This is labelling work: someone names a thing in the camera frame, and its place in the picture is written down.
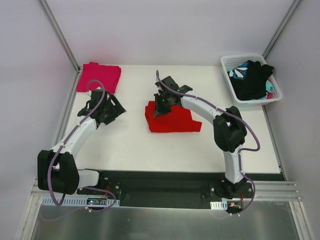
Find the red t shirt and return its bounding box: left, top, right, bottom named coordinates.
left=144, top=101, right=202, bottom=133

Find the aluminium rail left side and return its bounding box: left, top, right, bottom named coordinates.
left=31, top=177, right=41, bottom=195

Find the aluminium rail right side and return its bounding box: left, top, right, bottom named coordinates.
left=254, top=181, right=302, bottom=202

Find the white cable duct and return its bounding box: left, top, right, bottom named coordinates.
left=210, top=201, right=228, bottom=211
left=41, top=196, right=121, bottom=208

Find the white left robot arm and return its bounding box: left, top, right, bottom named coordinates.
left=37, top=89, right=126, bottom=195

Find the white plastic laundry basket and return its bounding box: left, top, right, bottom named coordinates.
left=220, top=53, right=283, bottom=107

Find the right aluminium frame post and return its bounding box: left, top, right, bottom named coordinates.
left=262, top=0, right=303, bottom=59

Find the left white cable duct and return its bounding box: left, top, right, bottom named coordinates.
left=41, top=196, right=121, bottom=208

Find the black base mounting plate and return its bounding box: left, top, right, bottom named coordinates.
left=74, top=169, right=286, bottom=208

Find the magenta t shirt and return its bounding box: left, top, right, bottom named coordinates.
left=76, top=62, right=122, bottom=94

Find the left aluminium frame post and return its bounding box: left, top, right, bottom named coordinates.
left=37, top=0, right=81, bottom=73

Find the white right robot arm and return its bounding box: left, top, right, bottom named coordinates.
left=153, top=71, right=247, bottom=199

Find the aluminium frame post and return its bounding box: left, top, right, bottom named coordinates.
left=262, top=0, right=303, bottom=59
left=37, top=0, right=81, bottom=73

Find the aluminium rail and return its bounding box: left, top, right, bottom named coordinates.
left=254, top=181, right=302, bottom=202
left=31, top=177, right=41, bottom=195

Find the right white cable duct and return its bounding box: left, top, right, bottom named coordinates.
left=210, top=201, right=228, bottom=211

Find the black t shirt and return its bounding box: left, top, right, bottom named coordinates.
left=229, top=59, right=275, bottom=101

